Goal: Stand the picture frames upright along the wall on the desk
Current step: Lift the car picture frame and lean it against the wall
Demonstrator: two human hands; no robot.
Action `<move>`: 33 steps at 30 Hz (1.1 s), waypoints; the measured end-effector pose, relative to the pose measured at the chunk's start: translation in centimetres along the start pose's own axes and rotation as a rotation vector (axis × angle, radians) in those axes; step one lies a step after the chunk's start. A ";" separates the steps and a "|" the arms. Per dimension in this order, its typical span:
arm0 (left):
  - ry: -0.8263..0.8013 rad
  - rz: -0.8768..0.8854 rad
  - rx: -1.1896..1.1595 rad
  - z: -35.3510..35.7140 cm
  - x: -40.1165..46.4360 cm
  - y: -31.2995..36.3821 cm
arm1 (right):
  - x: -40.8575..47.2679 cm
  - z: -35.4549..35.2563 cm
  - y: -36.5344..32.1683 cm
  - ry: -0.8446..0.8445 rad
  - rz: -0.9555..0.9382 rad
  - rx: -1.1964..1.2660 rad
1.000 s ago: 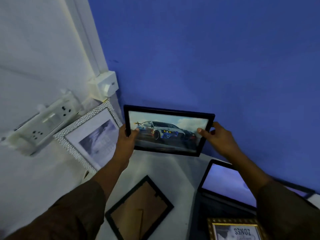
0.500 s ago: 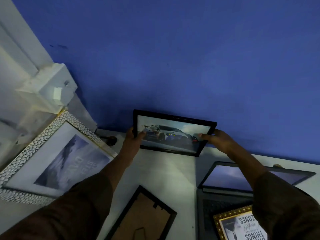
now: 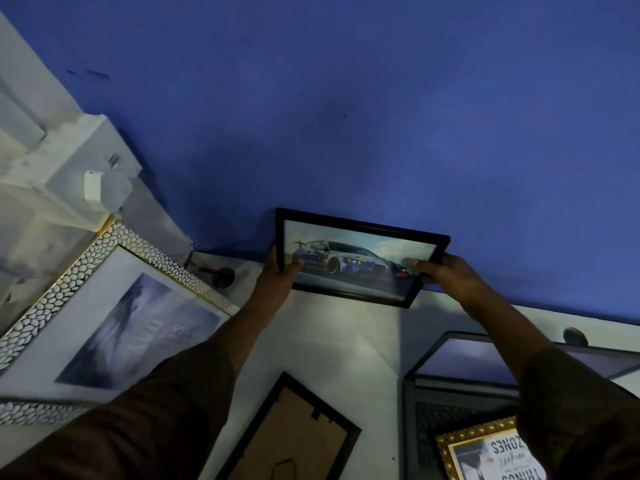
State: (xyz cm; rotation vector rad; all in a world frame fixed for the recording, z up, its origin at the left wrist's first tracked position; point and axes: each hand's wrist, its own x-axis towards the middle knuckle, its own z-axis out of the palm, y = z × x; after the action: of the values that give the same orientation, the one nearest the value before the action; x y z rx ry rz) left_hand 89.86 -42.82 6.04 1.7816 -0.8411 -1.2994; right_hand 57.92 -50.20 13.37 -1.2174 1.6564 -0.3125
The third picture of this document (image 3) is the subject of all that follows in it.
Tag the person's left hand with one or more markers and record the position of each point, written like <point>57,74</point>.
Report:
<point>274,285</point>

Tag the white pebbled gold picture frame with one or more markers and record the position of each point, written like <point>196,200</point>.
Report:
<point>100,324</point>

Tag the person's right hand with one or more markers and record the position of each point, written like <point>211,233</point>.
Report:
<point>452,281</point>

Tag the black frame with cardboard back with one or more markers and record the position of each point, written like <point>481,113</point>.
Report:
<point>295,437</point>

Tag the dark round wall knob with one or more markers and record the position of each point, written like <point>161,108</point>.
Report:
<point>575,336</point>
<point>222,275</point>

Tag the person's right thumb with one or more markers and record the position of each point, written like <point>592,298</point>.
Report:
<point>423,267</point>

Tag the person's left forearm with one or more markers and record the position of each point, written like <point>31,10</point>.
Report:
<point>150,399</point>

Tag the person's right forearm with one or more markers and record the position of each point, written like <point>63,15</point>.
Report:
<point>555,389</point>

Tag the black framed car picture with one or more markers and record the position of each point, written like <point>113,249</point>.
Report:
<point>357,257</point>

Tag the person's left thumb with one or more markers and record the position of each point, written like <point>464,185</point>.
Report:
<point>292,268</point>

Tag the white wall fixture box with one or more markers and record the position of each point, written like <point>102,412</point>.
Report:
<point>55,179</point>

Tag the ornate gold picture frame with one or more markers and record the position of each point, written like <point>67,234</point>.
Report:
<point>480,452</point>

